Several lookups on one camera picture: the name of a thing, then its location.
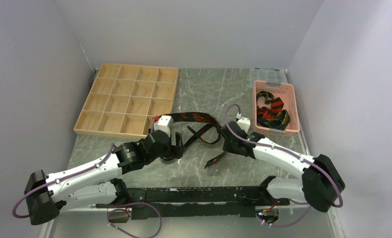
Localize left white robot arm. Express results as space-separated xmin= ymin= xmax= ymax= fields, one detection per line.
xmin=24 ymin=130 xmax=184 ymax=225

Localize wooden compartment tray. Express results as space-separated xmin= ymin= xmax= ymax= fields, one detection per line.
xmin=74 ymin=63 xmax=179 ymax=139

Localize clear plastic organizer box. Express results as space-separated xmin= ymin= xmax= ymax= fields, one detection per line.
xmin=249 ymin=68 xmax=287 ymax=88

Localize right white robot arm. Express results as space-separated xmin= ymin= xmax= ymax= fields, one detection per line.
xmin=221 ymin=120 xmax=345 ymax=212

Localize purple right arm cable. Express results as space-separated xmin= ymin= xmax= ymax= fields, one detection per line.
xmin=224 ymin=104 xmax=343 ymax=228

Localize black tie orange flowers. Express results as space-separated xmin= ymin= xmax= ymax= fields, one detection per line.
xmin=151 ymin=112 xmax=231 ymax=170

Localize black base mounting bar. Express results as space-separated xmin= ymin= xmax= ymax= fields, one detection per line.
xmin=96 ymin=176 xmax=289 ymax=220

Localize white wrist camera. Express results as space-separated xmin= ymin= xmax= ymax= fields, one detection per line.
xmin=235 ymin=113 xmax=251 ymax=133
xmin=151 ymin=115 xmax=173 ymax=137

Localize aluminium frame rail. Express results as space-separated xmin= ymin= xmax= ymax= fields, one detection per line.
xmin=46 ymin=188 xmax=335 ymax=213

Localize pink perforated plastic basket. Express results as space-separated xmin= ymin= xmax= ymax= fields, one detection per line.
xmin=253 ymin=80 xmax=300 ymax=137

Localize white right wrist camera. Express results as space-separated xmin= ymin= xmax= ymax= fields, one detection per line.
xmin=235 ymin=113 xmax=251 ymax=133

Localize red striped tie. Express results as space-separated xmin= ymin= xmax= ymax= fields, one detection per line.
xmin=256 ymin=97 xmax=284 ymax=128

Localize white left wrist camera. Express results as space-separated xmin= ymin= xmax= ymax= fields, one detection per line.
xmin=151 ymin=115 xmax=173 ymax=137

